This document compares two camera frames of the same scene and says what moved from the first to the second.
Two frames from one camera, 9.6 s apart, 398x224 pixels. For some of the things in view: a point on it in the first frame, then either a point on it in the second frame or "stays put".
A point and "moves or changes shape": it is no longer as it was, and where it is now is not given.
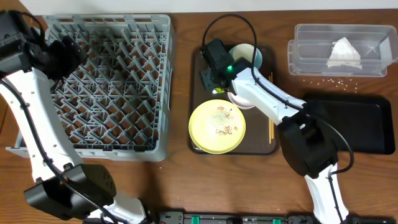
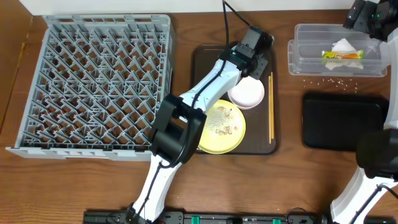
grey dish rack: [115, 104] stays put
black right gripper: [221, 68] -> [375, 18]
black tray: [366, 121] stays put
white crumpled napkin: [343, 53] stays put
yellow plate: [217, 126] stays put
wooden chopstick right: [272, 121] stays put
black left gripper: [68, 50] -> [261, 66]
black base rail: [239, 218] stays put
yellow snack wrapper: [219, 91] moves or changes shape
